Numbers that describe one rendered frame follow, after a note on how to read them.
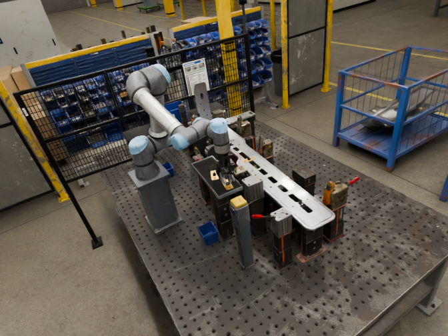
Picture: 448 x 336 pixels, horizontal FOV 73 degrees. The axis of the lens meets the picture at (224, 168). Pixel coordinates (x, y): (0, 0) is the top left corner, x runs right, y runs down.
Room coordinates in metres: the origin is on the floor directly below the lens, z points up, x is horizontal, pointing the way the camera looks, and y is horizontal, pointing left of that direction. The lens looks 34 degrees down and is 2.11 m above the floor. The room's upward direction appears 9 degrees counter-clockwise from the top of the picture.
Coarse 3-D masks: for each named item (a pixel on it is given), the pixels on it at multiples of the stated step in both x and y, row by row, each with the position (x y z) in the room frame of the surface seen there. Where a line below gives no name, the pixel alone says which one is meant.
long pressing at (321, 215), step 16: (240, 144) 1.90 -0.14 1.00; (240, 160) 1.70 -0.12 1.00; (256, 160) 1.66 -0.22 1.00; (272, 176) 1.46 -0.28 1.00; (272, 192) 1.32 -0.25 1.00; (288, 192) 1.29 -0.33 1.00; (304, 192) 1.27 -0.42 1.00; (288, 208) 1.17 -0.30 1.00; (320, 208) 1.13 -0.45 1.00; (304, 224) 1.04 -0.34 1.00; (320, 224) 1.02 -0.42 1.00
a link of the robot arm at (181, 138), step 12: (132, 84) 1.43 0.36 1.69; (144, 84) 1.45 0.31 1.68; (132, 96) 1.40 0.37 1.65; (144, 96) 1.38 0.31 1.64; (144, 108) 1.35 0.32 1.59; (156, 108) 1.32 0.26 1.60; (156, 120) 1.30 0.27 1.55; (168, 120) 1.26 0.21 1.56; (168, 132) 1.24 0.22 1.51; (180, 132) 1.21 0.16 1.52; (192, 132) 1.22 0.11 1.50; (180, 144) 1.16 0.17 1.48
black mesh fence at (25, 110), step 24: (192, 48) 2.67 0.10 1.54; (96, 72) 2.38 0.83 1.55; (120, 96) 2.43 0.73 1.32; (72, 120) 2.28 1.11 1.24; (120, 120) 2.40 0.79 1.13; (144, 120) 2.47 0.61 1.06; (48, 144) 2.19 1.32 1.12; (72, 144) 2.25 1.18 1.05; (72, 168) 2.22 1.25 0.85; (72, 192) 2.19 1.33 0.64; (96, 240) 2.17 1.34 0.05
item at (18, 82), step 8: (0, 72) 5.59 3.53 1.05; (8, 72) 5.48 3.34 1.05; (16, 72) 5.41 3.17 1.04; (8, 80) 5.02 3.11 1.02; (16, 80) 5.39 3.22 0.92; (24, 80) 5.43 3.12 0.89; (8, 88) 4.98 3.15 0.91; (16, 88) 5.28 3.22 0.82; (24, 88) 5.41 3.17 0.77; (24, 96) 5.04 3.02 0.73; (16, 104) 4.98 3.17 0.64
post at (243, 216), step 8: (232, 208) 1.10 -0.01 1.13; (240, 208) 1.07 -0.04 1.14; (248, 208) 1.09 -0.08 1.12; (232, 216) 1.12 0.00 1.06; (240, 216) 1.07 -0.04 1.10; (248, 216) 1.08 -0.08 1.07; (240, 224) 1.06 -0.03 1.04; (248, 224) 1.09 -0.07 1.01; (240, 232) 1.07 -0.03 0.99; (248, 232) 1.09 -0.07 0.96; (240, 240) 1.08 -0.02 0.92; (248, 240) 1.08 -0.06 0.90; (240, 248) 1.09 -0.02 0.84; (248, 248) 1.08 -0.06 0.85; (240, 256) 1.11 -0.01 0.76; (248, 256) 1.08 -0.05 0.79; (248, 264) 1.08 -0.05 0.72
